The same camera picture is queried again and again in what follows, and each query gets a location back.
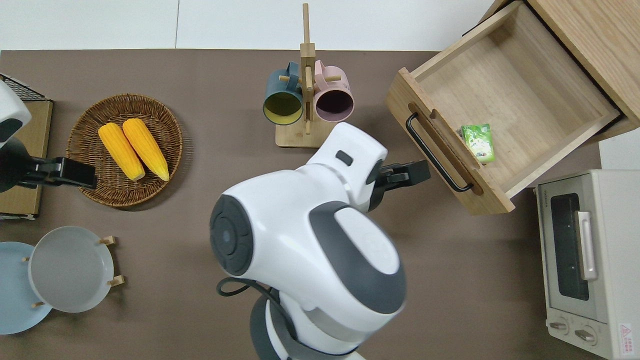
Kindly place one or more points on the pink mug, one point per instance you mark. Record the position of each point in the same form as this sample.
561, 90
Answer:
340, 85

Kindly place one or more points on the wooden box with mesh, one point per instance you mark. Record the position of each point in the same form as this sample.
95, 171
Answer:
42, 125

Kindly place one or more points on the wooden plate rack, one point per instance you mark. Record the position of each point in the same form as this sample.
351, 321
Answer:
116, 280

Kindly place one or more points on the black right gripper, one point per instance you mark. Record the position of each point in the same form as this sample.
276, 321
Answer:
417, 172

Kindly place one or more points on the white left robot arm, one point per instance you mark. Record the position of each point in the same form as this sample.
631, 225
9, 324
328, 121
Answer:
12, 107

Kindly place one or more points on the light blue plate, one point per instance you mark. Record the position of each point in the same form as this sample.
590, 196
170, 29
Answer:
15, 295

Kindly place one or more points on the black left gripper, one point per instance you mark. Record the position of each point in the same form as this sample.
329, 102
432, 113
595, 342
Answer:
75, 172

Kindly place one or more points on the yellow corn cob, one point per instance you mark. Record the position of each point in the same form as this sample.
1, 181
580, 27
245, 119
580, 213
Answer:
120, 150
147, 150

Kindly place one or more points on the wooden mug rack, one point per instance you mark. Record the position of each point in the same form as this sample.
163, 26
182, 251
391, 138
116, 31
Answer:
307, 137

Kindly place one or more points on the brown table mat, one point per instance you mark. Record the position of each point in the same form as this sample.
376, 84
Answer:
175, 240

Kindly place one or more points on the brown wicker basket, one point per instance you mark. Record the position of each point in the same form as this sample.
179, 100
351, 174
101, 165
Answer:
90, 130

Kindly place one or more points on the grey plate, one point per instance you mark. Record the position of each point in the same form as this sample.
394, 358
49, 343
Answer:
70, 270

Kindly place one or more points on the white toaster oven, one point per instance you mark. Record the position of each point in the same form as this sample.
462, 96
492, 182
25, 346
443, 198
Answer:
615, 240

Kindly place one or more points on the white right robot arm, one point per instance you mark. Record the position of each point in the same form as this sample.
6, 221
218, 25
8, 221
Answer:
300, 240

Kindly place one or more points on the dark blue mug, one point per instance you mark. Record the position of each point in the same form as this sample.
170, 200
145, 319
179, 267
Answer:
275, 85

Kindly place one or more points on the green snack packet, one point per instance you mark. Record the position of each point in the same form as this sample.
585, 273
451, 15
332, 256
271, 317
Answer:
479, 145

